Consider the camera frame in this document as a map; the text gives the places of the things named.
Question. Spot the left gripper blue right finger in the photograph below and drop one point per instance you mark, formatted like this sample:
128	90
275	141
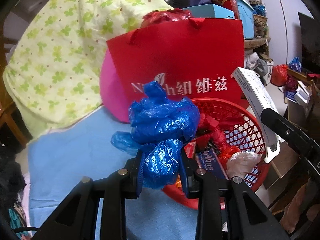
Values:
187	169

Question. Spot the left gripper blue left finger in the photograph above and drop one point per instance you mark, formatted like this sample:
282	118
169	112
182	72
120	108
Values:
135	167

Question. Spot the blue white toothpaste box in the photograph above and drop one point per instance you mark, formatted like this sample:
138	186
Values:
209	161

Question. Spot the red plastic bag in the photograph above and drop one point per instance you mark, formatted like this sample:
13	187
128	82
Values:
213	130
170	15

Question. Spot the blue plastic bag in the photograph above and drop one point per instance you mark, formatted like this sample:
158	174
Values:
160	128

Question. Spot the white plastic bag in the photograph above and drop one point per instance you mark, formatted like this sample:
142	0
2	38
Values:
242	163

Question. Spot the white long medicine box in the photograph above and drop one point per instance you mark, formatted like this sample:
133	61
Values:
259	100

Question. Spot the red white small box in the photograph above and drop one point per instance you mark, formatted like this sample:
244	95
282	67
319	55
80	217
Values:
190	149

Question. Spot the red plastic mesh basket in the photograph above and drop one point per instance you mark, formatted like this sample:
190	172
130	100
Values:
241	130

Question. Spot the magenta pillow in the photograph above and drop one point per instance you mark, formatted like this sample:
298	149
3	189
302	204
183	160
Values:
111	90

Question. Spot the light blue towel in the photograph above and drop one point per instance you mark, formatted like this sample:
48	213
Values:
58	160

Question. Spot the red Nilrich paper bag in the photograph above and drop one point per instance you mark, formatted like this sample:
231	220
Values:
195	58

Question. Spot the black clothes pile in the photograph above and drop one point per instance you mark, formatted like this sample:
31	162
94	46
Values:
12	180

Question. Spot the green clover quilt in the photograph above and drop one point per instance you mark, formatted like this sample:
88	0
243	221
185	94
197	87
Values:
53	74

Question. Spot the blue plastic storage bin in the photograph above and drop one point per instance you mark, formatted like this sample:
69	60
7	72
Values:
246	15

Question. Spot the red plastic bag behind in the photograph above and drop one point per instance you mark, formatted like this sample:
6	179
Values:
170	15

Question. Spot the light blue cardboard box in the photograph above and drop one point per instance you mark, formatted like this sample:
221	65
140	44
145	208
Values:
210	11

